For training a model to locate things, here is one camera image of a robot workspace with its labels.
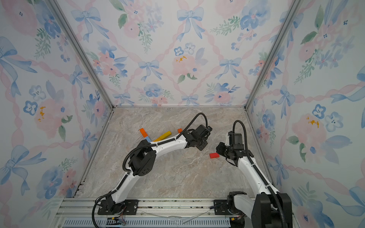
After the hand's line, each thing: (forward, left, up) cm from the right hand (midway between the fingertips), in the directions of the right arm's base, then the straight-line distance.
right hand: (219, 147), depth 86 cm
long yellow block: (+15, +34, -8) cm, 38 cm away
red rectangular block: (0, +1, -10) cm, 10 cm away
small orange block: (+16, +51, -8) cm, 54 cm away
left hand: (+6, +8, -3) cm, 11 cm away
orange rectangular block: (+19, +25, -10) cm, 33 cm away
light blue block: (+11, +47, -8) cm, 49 cm away
